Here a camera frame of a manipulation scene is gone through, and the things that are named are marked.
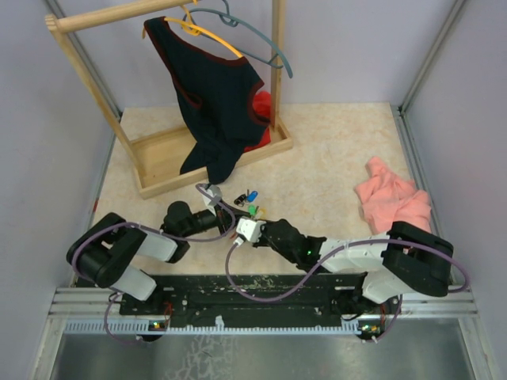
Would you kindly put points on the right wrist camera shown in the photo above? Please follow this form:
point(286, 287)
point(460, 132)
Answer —
point(248, 230)

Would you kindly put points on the wooden clothes rack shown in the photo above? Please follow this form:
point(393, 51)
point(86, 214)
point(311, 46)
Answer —
point(140, 103)

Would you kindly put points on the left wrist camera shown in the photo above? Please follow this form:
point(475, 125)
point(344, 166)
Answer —
point(212, 196)

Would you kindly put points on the key with blue tag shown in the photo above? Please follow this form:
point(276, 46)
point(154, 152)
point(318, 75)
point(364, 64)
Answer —
point(251, 196)

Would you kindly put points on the red cloth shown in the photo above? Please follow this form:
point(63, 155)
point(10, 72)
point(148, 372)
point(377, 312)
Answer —
point(262, 107)

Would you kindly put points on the key with black tag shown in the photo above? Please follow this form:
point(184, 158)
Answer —
point(240, 200)

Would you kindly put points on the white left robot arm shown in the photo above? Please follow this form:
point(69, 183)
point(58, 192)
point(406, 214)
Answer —
point(104, 254)

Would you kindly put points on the pink cloth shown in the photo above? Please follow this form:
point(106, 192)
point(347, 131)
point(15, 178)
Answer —
point(385, 198)

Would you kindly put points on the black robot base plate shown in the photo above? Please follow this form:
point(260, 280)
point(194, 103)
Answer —
point(257, 301)

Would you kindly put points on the red-handled metal key organizer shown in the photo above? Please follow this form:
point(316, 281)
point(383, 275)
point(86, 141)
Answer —
point(241, 215)

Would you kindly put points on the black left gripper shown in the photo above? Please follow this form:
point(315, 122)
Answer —
point(226, 219)

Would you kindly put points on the grey-blue plastic hanger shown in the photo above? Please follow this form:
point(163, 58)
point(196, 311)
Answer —
point(256, 29)

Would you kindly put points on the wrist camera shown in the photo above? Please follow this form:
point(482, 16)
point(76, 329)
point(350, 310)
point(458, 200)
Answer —
point(212, 196)
point(248, 230)

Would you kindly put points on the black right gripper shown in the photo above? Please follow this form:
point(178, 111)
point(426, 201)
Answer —
point(264, 229)

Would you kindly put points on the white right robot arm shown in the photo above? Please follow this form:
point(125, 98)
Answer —
point(404, 259)

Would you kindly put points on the dark navy vest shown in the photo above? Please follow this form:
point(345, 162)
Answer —
point(216, 100)

